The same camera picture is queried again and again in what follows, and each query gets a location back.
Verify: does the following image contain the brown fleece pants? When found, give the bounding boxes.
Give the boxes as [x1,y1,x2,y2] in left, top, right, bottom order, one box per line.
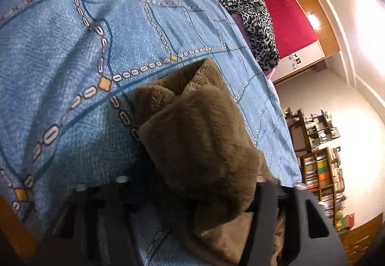
[134,58,278,265]

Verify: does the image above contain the wooden bookshelf with books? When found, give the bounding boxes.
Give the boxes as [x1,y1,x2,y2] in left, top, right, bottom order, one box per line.
[299,147,354,231]

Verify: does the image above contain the small wooden desk shelf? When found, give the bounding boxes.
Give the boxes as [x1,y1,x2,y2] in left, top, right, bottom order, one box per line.
[284,108,340,157]

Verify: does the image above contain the blue patterned bedspread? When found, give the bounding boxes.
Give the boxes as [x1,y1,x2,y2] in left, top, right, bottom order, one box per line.
[1,0,300,265]

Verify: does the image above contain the red wardrobe panel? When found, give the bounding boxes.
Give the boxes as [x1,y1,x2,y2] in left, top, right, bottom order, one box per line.
[264,0,318,59]

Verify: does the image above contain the pink pillow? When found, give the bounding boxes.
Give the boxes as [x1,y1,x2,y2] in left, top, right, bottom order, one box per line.
[213,0,276,81]

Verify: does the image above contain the leopard print garment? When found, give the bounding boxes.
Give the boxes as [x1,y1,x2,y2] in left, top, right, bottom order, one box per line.
[217,0,281,72]

